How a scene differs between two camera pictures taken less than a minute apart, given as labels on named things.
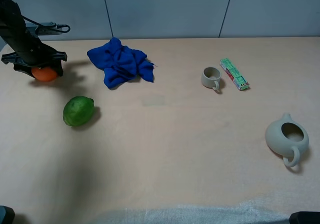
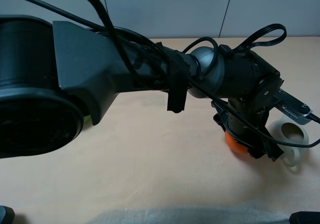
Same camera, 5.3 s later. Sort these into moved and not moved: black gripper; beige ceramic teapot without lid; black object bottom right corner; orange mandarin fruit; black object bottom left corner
Moved: orange mandarin fruit; black gripper
Not moved: black object bottom right corner; beige ceramic teapot without lid; black object bottom left corner
